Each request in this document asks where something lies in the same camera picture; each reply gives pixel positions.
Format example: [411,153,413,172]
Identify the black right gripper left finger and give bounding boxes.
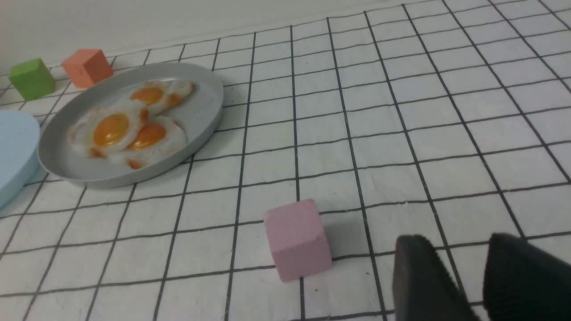
[393,235,479,321]

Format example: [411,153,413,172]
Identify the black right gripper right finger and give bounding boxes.
[483,233,571,321]

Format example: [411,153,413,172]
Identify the fried egg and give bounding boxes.
[107,116,187,170]
[66,103,149,158]
[130,79,194,115]

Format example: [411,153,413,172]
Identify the pink cube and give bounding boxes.
[263,199,333,283]

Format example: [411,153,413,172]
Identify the white grid tablecloth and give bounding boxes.
[1,0,571,321]

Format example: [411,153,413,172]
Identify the fried egg back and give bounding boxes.
[130,79,194,115]

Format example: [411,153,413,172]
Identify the grey egg plate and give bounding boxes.
[37,62,223,189]

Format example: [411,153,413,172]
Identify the orange cube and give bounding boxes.
[62,49,114,89]

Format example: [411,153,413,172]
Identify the light blue plate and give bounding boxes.
[0,110,41,209]

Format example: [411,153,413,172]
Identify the green cube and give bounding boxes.
[9,58,56,100]

